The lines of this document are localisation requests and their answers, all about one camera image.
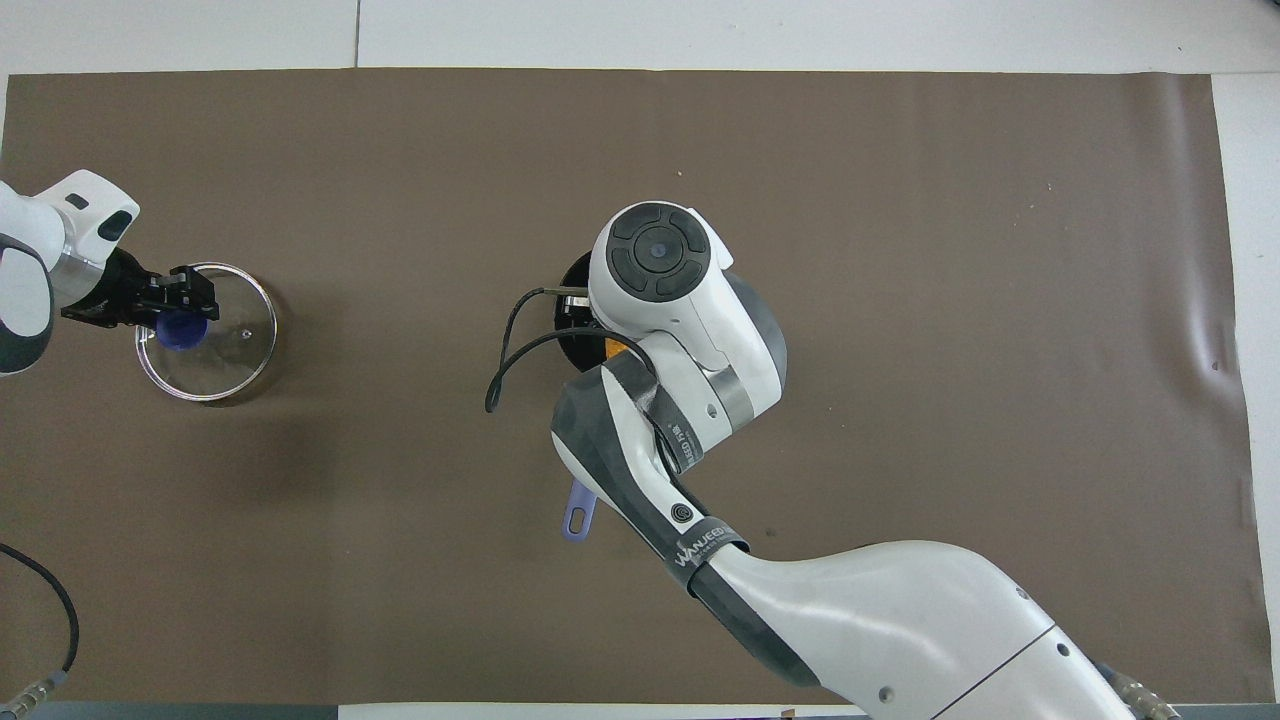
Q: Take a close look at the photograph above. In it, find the steel pot purple handle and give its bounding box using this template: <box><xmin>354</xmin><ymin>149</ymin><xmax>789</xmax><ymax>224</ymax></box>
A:
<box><xmin>555</xmin><ymin>250</ymin><xmax>627</xmax><ymax>543</ymax></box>

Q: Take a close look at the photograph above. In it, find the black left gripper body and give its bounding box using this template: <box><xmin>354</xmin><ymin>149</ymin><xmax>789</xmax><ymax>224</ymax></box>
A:
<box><xmin>61</xmin><ymin>248</ymin><xmax>175</xmax><ymax>330</ymax></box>

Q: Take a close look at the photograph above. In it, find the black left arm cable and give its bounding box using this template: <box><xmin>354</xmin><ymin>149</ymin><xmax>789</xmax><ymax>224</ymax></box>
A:
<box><xmin>0</xmin><ymin>542</ymin><xmax>80</xmax><ymax>713</ymax></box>

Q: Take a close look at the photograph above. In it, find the right arm base cable connector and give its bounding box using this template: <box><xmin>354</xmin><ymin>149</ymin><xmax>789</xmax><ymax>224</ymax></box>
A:
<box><xmin>1093</xmin><ymin>660</ymin><xmax>1187</xmax><ymax>720</ymax></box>

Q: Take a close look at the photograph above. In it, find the brown table mat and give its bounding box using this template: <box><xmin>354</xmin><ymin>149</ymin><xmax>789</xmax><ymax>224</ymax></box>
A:
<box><xmin>0</xmin><ymin>68</ymin><xmax>1276</xmax><ymax>706</ymax></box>

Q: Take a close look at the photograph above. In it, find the glass lid purple knob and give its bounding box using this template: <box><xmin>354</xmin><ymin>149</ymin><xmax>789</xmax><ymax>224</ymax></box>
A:
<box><xmin>134</xmin><ymin>262</ymin><xmax>280</xmax><ymax>404</ymax></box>

